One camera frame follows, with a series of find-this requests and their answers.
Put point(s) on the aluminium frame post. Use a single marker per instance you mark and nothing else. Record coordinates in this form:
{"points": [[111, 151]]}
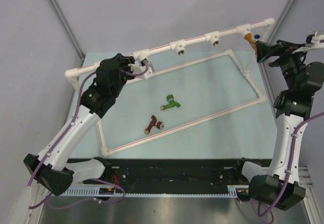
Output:
{"points": [[276, 27], [66, 27]]}

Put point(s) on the aluminium frame post left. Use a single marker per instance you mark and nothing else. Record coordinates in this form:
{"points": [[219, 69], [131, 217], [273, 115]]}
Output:
{"points": [[66, 27]]}

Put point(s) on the yellow water faucet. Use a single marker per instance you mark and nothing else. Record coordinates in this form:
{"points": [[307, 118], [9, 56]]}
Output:
{"points": [[252, 40]]}

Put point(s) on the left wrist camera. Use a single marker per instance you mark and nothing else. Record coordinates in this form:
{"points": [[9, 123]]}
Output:
{"points": [[143, 71]]}

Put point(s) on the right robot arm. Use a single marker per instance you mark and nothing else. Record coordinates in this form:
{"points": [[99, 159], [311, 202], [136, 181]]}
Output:
{"points": [[278, 187]]}

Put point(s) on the white PVC pipe frame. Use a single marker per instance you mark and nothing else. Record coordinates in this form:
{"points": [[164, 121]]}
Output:
{"points": [[178, 47]]}

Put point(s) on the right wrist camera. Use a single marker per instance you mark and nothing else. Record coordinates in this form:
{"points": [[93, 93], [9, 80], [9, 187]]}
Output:
{"points": [[314, 41]]}

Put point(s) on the dark red water faucet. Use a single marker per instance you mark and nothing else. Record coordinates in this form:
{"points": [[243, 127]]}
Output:
{"points": [[154, 123]]}

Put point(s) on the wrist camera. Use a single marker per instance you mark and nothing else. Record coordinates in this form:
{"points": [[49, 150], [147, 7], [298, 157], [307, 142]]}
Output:
{"points": [[143, 71], [314, 41]]}

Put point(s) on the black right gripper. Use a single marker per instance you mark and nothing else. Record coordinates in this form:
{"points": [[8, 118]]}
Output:
{"points": [[283, 49]]}

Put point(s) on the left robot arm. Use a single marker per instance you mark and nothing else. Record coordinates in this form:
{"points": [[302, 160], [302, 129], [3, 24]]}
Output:
{"points": [[50, 167]]}

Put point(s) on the green water faucet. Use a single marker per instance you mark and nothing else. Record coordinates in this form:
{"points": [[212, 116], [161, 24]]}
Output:
{"points": [[171, 103]]}

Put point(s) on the aluminium frame post right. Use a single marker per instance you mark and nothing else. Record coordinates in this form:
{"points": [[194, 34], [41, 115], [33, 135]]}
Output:
{"points": [[276, 27]]}

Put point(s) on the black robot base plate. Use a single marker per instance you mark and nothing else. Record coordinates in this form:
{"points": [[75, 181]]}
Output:
{"points": [[174, 176]]}

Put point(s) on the light blue table mat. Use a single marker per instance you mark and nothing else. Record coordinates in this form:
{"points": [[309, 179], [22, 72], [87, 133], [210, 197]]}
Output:
{"points": [[202, 90]]}

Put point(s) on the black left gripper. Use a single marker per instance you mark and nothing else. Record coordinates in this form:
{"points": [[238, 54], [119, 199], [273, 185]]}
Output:
{"points": [[124, 61]]}

